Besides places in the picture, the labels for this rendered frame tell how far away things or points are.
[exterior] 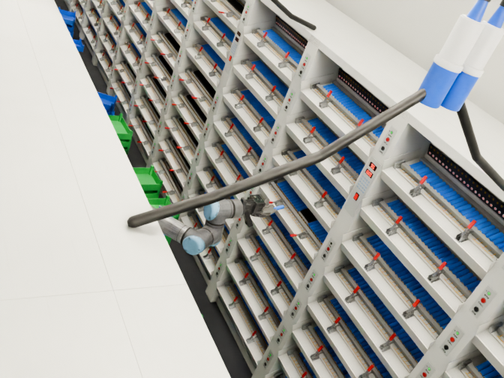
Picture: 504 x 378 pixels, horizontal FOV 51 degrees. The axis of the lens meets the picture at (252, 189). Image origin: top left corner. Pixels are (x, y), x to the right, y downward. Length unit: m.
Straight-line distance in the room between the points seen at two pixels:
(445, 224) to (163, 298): 1.34
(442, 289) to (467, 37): 1.12
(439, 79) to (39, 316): 0.93
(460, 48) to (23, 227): 0.95
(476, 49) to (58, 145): 0.97
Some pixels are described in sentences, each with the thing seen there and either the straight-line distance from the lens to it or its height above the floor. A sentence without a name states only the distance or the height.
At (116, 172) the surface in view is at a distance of 1.25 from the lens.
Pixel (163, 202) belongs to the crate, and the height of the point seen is 0.34.
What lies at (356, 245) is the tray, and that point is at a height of 1.16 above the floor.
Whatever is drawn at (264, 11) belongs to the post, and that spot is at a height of 1.70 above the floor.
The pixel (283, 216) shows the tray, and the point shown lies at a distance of 2.80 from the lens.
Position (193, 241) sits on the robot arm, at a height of 0.97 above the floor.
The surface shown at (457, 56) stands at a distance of 1.26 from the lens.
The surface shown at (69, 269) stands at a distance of 0.98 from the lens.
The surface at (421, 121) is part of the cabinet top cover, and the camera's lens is 2.16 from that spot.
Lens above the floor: 2.40
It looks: 30 degrees down
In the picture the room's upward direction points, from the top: 23 degrees clockwise
